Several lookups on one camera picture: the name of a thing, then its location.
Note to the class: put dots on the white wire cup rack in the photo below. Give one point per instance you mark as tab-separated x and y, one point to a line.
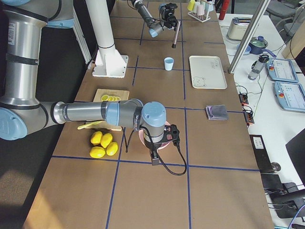
209	7

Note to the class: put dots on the yellow lemon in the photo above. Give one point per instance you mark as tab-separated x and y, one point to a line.
96	138
112	149
97	152
106	139

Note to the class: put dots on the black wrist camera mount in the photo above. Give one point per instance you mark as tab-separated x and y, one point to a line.
171	134

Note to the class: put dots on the red bottle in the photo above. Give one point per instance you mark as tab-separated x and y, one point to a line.
224	7

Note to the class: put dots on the yellow-green cup on rack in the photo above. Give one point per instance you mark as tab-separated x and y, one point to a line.
191	4

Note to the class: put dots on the teach pendant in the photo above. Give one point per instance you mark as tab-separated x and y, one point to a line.
290	96
281	70

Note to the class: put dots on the blue pot with lid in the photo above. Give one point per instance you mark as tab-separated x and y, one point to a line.
259	45

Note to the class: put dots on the cream bear tray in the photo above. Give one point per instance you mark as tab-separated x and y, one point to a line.
207	72

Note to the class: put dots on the pink cup on rack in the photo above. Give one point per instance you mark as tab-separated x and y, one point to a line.
200	9

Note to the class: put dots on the wooden cutting board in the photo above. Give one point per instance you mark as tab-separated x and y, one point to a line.
118	95

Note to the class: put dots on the upper teach pendant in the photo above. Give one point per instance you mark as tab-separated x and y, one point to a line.
281	70

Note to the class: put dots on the cream toaster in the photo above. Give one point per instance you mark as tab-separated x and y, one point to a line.
238	27

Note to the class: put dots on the yellow lemon front left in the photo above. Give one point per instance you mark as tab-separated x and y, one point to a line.
97	152

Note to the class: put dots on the black power strip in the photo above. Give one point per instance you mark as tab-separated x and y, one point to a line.
247	110

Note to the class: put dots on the yellow lemon back right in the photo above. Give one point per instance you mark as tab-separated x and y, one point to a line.
106	139

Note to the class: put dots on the clear water bottle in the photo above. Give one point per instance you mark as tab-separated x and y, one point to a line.
258	66

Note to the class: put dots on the lower teach pendant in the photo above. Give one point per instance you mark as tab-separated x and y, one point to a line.
290	96

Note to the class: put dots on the yellow lemon front right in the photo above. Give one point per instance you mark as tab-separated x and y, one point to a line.
112	149

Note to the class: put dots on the aluminium frame post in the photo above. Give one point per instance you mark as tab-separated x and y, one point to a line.
262	6

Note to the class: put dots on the steel muddler black tip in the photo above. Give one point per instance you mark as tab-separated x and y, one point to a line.
176	34

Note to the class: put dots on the grey folded cloth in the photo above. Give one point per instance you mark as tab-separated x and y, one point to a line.
217	112

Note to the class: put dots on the lemon slices row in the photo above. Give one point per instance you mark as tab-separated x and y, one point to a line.
111	98

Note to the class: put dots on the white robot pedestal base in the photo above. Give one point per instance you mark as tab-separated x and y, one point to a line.
109	62

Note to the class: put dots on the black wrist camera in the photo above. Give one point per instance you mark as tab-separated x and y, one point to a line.
167	8

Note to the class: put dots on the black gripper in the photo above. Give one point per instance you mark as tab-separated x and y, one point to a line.
170	19
152	146

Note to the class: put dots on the yellow-green plastic knife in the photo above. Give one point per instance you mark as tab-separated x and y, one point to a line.
88	124

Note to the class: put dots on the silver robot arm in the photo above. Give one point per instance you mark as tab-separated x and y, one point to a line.
60	79
155	26

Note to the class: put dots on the pink bowl of ice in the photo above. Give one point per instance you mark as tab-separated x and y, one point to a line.
141	137

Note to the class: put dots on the light blue plastic cup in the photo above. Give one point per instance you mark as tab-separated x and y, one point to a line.
168	63

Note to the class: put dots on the yellow lemon back left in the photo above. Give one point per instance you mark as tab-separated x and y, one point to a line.
96	138

